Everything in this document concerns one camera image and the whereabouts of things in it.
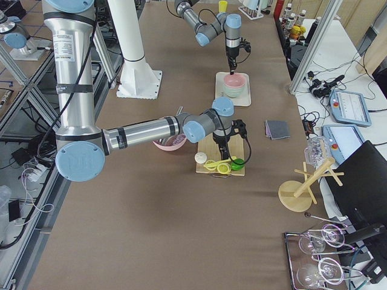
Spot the green bowl stack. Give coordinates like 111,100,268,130
223,83,246,98

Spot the green lime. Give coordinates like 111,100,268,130
230,158,245,171

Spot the upper wine glass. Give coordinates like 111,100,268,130
299,224,345,254

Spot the wooden cutting board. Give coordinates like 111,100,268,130
195,132,247,176

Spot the aluminium frame post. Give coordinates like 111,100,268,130
289,0,342,95

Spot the lower wine glass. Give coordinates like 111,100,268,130
296,257,344,289

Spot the cream bunny tray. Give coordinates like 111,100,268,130
215,72,251,107

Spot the teach pendant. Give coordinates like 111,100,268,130
330,89,372,127
322,124,365,164

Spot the metal cutting board handle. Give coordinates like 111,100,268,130
210,173,232,178

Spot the grey folded cloth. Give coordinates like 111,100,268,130
264,120,290,140

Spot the lower lemon slice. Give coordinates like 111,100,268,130
206,159,215,166

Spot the yellow plastic knife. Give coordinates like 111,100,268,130
203,159,230,169

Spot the clear glass mug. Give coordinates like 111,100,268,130
304,136,331,168

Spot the large pink bowl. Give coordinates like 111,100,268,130
153,134,187,152

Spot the wooden cup tree stand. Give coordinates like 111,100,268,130
278,157,344,213

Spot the lemon slice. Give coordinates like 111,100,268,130
216,163,232,175
206,159,215,166

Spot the upper teach pendant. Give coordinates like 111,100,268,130
330,89,372,127

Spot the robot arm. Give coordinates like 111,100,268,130
42,1,250,182
174,1,251,74

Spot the black wine glass rack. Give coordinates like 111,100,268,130
284,223,362,289

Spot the small pink bowl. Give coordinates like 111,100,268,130
224,73,246,88

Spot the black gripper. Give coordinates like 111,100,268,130
226,37,251,75
212,120,248,160

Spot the lower teach pendant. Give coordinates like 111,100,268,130
322,124,365,164

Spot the yellow plastic cup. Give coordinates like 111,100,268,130
218,0,228,13

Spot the white cup rack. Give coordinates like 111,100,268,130
238,0,270,20

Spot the upper lemon slice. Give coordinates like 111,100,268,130
216,163,232,175

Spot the black monitor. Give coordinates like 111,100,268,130
326,141,386,237

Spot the purple cloth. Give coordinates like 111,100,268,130
265,121,272,139

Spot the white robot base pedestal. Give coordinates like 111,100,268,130
108,0,162,100

